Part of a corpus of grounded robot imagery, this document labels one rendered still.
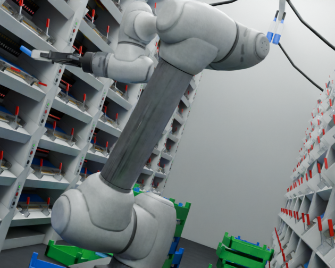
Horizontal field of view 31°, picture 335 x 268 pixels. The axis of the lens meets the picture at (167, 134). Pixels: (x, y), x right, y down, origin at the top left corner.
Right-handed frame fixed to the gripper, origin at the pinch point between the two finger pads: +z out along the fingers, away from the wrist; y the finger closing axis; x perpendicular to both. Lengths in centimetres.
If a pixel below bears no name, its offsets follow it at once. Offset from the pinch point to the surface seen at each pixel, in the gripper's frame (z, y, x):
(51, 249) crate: 10, -81, 79
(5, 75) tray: 12.0, 1.1, 9.3
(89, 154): 14, -126, 29
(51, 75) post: 10.8, -39.4, 0.5
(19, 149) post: 18, -39, 34
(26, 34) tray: 9.9, -5.3, -8.2
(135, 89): 7, -180, -20
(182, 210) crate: -53, -59, 48
